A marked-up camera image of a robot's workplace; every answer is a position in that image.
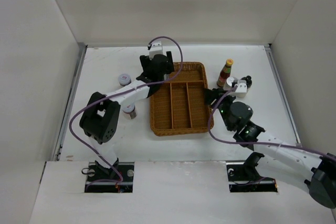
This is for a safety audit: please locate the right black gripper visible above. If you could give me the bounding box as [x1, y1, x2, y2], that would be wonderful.
[204, 88, 238, 131]

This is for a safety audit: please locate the red sauce bottle yellow cap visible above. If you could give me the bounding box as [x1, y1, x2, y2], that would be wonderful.
[217, 59, 234, 88]

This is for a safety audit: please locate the blue label spice jar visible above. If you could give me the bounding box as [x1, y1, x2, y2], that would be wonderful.
[224, 77, 238, 90]

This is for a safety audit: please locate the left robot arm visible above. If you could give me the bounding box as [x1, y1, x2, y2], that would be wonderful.
[79, 51, 174, 146]

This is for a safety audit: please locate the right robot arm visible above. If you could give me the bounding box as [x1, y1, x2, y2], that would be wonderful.
[204, 88, 335, 209]

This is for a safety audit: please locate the red label jar far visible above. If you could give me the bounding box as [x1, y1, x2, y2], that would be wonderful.
[118, 73, 132, 87]

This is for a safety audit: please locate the red label jar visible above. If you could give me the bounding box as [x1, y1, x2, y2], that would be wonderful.
[118, 73, 132, 87]
[122, 103, 137, 120]

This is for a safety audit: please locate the brown wicker divided tray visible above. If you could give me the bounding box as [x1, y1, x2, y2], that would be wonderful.
[150, 62, 211, 136]

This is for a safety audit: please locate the white bottle black cap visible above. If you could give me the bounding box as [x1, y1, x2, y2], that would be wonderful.
[240, 75, 253, 92]

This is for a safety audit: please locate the red label jar near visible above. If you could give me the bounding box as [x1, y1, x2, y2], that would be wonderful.
[122, 103, 137, 120]

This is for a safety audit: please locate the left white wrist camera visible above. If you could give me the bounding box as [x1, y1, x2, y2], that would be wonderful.
[148, 41, 163, 60]

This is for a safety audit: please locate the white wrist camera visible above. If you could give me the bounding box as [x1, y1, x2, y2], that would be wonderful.
[148, 41, 163, 60]
[230, 80, 248, 99]

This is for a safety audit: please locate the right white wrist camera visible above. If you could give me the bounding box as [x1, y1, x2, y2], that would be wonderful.
[230, 80, 248, 99]

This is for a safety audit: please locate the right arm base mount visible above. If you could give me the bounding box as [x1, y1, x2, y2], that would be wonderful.
[226, 152, 278, 193]

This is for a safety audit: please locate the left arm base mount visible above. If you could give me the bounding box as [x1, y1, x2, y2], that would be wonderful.
[81, 160, 135, 194]

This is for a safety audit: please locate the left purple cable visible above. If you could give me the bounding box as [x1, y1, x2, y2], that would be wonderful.
[68, 36, 183, 192]

